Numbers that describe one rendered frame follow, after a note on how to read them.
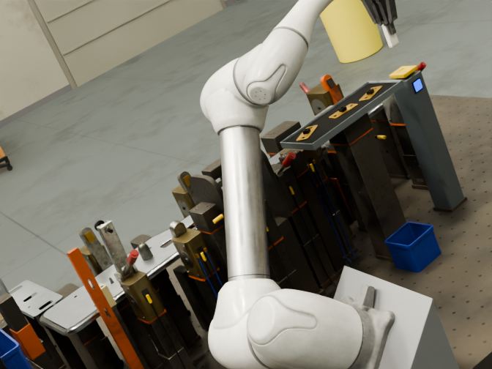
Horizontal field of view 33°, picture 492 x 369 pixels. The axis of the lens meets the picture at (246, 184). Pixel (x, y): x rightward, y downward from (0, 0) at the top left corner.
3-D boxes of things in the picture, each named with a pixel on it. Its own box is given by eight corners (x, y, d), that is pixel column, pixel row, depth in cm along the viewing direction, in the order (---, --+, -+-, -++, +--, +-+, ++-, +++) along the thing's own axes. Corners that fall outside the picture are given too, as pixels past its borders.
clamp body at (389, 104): (426, 178, 284) (391, 81, 271) (453, 181, 274) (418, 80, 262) (412, 189, 281) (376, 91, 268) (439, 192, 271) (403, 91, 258)
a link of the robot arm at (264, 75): (282, 17, 198) (249, 39, 208) (252, 69, 188) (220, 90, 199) (321, 53, 202) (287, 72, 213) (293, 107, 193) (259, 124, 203)
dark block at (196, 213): (261, 326, 241) (201, 200, 226) (275, 331, 235) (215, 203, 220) (247, 336, 238) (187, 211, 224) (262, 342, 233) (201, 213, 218)
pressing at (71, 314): (364, 91, 297) (362, 86, 297) (411, 89, 279) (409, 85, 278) (36, 320, 233) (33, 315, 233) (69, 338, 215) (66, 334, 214)
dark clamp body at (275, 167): (320, 272, 255) (273, 162, 242) (346, 279, 246) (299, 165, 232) (304, 286, 252) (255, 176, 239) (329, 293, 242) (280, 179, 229)
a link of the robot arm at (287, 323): (362, 373, 177) (278, 354, 166) (308, 378, 191) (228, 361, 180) (365, 297, 183) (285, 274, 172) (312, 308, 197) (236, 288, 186)
